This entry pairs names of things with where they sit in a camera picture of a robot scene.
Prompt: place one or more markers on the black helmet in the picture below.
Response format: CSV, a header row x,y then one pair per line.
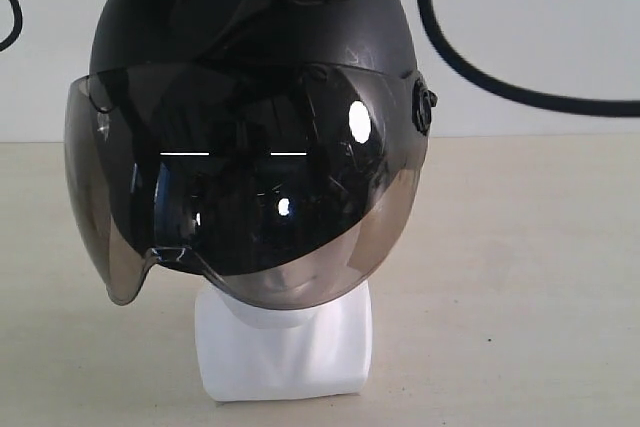
x,y
283,173

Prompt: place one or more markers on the white mannequin head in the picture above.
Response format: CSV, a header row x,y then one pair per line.
x,y
246,353

